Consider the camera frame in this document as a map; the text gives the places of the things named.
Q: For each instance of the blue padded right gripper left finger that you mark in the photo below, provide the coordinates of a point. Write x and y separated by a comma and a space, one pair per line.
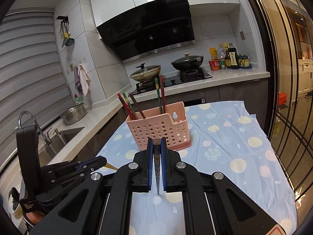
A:
150, 162

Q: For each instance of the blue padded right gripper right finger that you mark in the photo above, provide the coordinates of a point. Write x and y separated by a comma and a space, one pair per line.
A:
163, 163

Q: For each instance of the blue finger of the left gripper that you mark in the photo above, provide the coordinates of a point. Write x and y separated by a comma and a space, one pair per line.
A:
92, 164

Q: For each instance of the dark brown chopstick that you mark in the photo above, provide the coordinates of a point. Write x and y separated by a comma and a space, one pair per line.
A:
157, 161

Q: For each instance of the gold flower spoon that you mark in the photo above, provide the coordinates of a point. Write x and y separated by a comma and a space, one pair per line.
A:
109, 166

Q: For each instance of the bright red chopstick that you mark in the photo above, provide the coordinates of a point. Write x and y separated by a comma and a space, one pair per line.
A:
131, 115

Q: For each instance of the green chopstick gold band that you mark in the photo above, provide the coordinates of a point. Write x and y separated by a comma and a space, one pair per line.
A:
130, 106

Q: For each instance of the dark red chopstick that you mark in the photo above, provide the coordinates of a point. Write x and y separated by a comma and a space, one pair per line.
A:
136, 105

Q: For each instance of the chrome kitchen faucet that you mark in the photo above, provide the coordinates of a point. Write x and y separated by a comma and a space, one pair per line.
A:
39, 130

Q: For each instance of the white plate of blueberries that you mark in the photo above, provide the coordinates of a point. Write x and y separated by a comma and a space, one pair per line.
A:
14, 207

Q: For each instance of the pink perforated utensil holder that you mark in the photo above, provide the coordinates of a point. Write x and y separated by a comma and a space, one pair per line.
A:
172, 125

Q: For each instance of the stainless steel sink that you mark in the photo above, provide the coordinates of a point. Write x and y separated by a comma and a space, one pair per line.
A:
58, 142

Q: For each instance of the stainless steel pot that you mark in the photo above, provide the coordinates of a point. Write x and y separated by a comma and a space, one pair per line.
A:
73, 114

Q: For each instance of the green dish soap bottle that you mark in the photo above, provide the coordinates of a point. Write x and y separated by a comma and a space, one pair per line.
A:
78, 101

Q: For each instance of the blue patterned tablecloth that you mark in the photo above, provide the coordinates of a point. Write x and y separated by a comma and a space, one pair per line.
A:
226, 138

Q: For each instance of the beige wok with lid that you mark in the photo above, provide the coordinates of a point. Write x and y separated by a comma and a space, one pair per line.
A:
146, 73

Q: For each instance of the black gas stove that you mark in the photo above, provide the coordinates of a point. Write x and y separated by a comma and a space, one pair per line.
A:
183, 77

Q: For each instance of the purple hanging cloth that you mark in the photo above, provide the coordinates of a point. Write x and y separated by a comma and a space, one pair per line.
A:
77, 82

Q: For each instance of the white hanging towel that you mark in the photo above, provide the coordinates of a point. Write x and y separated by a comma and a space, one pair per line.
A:
84, 80

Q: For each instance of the black wok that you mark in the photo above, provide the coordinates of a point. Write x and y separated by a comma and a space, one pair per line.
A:
188, 62

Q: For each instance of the red instant noodle cup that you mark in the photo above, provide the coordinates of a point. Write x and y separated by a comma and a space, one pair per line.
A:
215, 65

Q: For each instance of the yellow seasoning packet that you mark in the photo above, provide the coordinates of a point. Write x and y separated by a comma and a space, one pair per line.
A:
214, 54

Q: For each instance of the brown sauce bottle yellow cap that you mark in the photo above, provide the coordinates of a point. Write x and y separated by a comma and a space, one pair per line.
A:
227, 56

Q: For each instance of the clear plastic bottle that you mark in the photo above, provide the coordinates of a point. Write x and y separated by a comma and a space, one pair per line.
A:
221, 52

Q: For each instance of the teal condiment jar set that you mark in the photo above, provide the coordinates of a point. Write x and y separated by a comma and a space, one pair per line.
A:
244, 62

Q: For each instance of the dark soy sauce bottle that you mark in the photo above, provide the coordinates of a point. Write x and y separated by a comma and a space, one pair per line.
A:
233, 57

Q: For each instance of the black range hood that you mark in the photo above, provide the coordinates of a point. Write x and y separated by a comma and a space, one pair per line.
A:
148, 29

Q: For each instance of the hanging green strainer ladle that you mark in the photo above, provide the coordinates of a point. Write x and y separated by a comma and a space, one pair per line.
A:
66, 35

